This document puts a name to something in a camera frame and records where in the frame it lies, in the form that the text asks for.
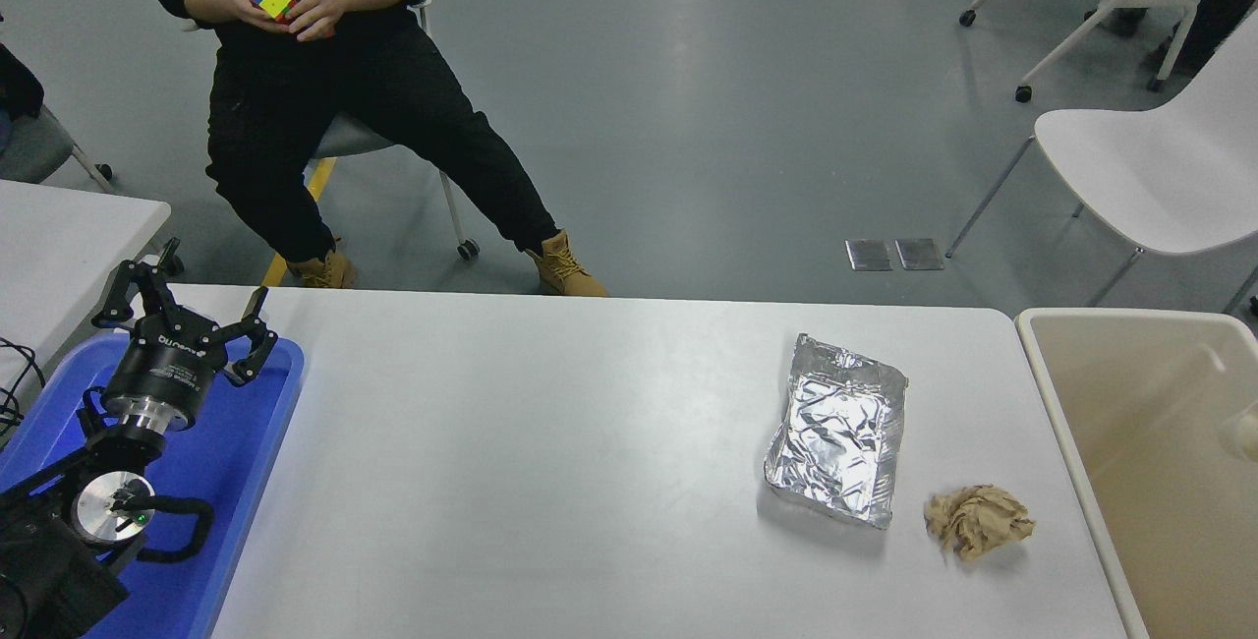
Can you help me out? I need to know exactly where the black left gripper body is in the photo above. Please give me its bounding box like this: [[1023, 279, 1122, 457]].
[[103, 318, 230, 418]]

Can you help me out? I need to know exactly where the silver foil tray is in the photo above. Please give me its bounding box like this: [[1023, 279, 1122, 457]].
[[764, 332, 908, 530]]

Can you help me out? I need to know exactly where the tan paper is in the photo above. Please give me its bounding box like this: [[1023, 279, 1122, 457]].
[[923, 485, 1035, 562]]

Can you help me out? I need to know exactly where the white paper cup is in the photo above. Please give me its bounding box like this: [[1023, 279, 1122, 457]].
[[1219, 400, 1258, 464]]

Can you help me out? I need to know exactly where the person's right hand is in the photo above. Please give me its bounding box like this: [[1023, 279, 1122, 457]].
[[201, 0, 284, 33]]

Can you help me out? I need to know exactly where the person's left hand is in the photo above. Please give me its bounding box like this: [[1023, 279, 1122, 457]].
[[283, 0, 345, 42]]

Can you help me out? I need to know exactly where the white side table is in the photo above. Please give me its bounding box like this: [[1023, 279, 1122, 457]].
[[0, 180, 171, 394]]

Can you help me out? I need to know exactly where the blue plastic tray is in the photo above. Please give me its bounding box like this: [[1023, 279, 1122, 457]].
[[0, 332, 304, 639]]

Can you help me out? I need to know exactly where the grey padded chair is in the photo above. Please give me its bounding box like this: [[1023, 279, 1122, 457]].
[[0, 106, 112, 196]]

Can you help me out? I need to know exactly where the grey wheeled chair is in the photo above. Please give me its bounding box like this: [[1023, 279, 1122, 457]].
[[313, 0, 480, 261]]

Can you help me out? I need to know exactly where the seated person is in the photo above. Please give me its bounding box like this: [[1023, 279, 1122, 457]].
[[138, 0, 608, 298]]

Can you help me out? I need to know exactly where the person in dark clothing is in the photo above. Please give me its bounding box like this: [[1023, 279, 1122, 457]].
[[0, 42, 45, 153]]

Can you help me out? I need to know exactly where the large pale beige bin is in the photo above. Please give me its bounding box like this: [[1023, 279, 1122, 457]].
[[1014, 308, 1258, 639]]

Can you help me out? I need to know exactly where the white shell chair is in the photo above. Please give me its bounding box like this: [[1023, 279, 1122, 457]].
[[945, 10, 1258, 316]]

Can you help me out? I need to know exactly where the thin black cable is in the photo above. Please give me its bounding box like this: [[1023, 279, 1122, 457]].
[[0, 337, 45, 438]]

